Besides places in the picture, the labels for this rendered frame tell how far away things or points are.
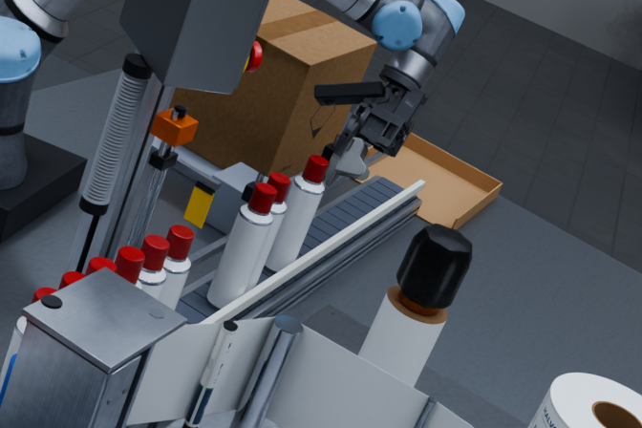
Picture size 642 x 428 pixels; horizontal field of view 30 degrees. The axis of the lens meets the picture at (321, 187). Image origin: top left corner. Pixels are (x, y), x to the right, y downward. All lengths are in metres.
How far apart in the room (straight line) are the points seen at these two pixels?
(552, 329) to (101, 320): 1.23
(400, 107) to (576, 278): 0.72
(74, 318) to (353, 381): 0.42
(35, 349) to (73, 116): 1.17
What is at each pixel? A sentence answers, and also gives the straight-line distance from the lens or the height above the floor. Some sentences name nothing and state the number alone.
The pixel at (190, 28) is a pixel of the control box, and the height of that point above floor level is 1.36.
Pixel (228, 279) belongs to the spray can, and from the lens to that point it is 1.76.
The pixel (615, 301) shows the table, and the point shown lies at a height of 0.83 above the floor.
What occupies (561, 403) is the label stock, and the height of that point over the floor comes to 1.02.
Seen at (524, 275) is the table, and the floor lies 0.83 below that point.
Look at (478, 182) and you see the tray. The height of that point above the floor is 0.84.
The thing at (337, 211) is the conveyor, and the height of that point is 0.88.
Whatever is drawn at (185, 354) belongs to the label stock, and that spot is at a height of 1.02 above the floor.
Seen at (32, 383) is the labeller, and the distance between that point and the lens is 1.22.
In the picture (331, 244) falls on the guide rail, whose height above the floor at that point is 0.91.
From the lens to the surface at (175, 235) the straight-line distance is 1.52.
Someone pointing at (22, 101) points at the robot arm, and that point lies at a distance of 1.86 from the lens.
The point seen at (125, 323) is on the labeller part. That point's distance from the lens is 1.22.
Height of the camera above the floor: 1.82
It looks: 24 degrees down
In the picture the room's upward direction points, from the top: 22 degrees clockwise
